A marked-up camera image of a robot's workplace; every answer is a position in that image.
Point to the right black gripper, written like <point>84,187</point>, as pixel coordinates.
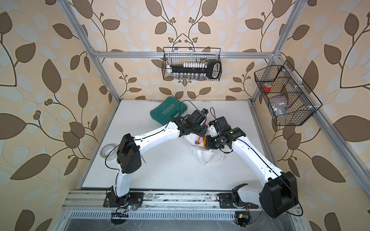
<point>208,144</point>

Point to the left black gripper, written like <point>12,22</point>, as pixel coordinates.
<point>204,131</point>

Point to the white printed tote bag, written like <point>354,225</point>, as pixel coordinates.
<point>205,156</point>

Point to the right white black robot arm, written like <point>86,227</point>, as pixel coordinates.
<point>279,189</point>

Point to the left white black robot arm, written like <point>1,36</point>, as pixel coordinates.
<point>131,148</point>

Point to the green plastic tool case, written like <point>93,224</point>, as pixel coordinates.
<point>168,109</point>

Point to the black socket bit set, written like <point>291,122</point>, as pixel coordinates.
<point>211,70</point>

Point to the clear plastic bag in basket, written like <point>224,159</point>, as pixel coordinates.
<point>279,105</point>

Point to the red small item in basket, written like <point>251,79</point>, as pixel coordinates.
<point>267,87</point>

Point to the clear tape roll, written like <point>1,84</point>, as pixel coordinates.
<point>109,152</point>

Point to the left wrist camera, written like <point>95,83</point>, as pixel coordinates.
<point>198,117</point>

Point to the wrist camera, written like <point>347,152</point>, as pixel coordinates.
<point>198,117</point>
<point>218,126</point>

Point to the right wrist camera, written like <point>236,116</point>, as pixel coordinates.
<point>218,126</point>

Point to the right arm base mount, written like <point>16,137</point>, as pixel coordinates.
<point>231,200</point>

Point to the black wire basket centre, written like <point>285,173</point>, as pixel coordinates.
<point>179,55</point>

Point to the black wire basket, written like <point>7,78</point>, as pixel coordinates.
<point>302,101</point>
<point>179,55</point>

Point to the black wire basket right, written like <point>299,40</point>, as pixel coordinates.
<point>302,101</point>

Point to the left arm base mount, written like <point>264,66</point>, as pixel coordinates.
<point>122,200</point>

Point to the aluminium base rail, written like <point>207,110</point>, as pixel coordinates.
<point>158,200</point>

